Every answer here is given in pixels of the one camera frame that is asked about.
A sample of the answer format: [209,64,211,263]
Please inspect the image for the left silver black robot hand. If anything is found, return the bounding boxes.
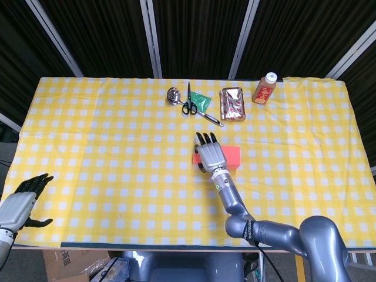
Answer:
[0,173,55,233]

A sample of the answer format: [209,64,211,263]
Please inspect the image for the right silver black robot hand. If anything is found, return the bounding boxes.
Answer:
[192,131,227,174]

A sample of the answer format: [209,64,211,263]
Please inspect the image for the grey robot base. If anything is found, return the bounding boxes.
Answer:
[122,250,244,282]

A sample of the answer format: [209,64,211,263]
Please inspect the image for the green plastic packet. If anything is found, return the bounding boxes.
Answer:
[190,90,212,112]

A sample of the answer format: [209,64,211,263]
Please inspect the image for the shiny foil snack packet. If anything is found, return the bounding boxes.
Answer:
[219,86,247,123]

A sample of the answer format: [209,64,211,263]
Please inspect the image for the metal ladle black grip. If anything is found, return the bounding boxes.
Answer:
[166,86,224,127]

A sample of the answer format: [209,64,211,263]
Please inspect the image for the brown cardboard box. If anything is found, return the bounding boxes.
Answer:
[42,249,111,282]

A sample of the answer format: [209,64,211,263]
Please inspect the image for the brown juice bottle white cap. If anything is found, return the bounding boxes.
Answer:
[251,72,278,105]

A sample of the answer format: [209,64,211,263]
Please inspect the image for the yellow white checkered tablecloth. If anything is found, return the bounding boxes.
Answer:
[2,76,376,249]

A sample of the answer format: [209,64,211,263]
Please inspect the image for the clear plastic wrapped bundle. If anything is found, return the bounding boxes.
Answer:
[89,257,130,282]

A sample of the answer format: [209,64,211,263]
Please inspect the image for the black handled scissors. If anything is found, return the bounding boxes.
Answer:
[181,81,199,116]

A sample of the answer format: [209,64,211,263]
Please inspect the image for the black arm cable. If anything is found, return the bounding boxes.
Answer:
[254,240,278,282]

